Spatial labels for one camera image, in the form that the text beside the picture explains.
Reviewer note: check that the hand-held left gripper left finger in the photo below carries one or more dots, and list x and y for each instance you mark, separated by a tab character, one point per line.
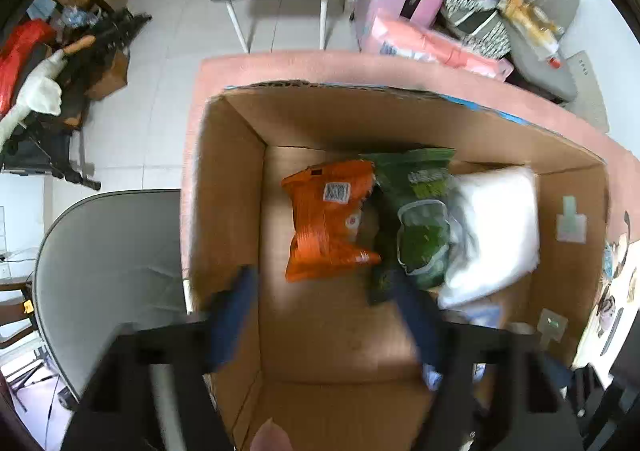
229	326

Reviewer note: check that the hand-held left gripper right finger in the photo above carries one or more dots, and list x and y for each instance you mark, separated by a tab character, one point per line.
419	326

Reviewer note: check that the green snack bag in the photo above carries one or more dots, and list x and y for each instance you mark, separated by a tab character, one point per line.
417	211

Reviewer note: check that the white plastic packet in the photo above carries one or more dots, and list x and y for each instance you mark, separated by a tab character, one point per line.
492	236

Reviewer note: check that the orange snack bag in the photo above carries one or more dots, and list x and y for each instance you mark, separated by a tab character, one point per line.
327	218

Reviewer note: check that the printed cloth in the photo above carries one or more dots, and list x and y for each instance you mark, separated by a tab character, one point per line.
612	301

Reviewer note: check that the pink table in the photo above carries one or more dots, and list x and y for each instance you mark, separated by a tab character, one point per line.
350	68

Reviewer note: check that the brown cardboard box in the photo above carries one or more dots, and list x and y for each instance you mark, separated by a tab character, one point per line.
107	76

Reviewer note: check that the pink plastic package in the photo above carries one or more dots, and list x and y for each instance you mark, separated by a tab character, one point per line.
430	43

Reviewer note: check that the black folding stand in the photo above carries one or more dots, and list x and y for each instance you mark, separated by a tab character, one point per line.
75	81

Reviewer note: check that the white goose plush toy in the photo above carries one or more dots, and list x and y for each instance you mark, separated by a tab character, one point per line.
37	91

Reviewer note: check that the grey padded chair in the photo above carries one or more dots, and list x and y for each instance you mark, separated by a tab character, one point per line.
542	16

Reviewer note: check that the red bag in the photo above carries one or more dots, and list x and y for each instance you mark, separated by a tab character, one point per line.
17	56

